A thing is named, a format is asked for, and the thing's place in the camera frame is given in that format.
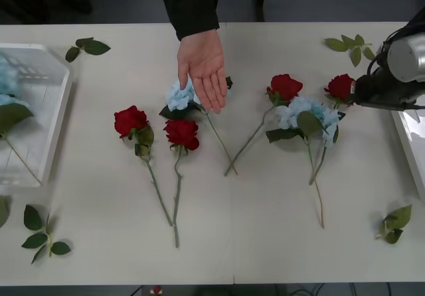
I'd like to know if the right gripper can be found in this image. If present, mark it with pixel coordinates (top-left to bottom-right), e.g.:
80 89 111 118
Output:
353 72 420 111

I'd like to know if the pale blue flower with leaves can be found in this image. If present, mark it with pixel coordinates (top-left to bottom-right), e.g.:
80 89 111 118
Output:
265 96 346 230

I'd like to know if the red rose with bent stem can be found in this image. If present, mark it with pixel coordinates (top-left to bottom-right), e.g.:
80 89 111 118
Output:
162 119 201 249

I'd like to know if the pale blue flower with stem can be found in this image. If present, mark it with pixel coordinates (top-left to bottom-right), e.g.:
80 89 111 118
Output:
158 76 238 176

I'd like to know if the red rose with long stem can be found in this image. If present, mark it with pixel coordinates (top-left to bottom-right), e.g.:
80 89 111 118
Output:
114 105 175 227

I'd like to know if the person's forearm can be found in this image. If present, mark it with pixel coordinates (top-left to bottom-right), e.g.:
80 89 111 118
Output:
152 0 225 42

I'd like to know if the person's hand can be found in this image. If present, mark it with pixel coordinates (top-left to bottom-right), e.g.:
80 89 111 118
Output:
177 29 230 115

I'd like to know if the shallow white box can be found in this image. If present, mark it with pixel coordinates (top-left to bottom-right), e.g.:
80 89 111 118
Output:
0 42 74 188
391 108 425 204

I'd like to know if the light green leaf twig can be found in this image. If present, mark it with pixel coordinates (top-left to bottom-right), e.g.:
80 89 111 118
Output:
324 34 376 68

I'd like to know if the red rose with thin stem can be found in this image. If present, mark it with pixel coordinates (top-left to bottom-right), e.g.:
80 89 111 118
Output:
224 73 304 177

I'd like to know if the small green leaf twig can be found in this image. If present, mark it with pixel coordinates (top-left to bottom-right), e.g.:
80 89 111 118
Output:
375 204 412 244

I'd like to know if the dark green leaf twig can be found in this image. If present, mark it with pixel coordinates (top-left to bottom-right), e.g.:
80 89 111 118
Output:
65 37 112 63

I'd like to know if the pale blue flower large leaf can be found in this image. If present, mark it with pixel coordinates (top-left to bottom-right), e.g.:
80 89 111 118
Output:
0 93 43 186

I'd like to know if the green twig with four leaves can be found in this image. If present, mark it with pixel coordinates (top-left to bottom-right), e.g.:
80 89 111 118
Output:
21 204 71 264

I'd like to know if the pale blue flower head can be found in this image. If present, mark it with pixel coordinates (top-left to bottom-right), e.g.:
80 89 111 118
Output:
0 52 20 94

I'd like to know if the single green leaf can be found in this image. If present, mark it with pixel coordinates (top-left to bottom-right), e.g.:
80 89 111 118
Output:
0 194 11 229

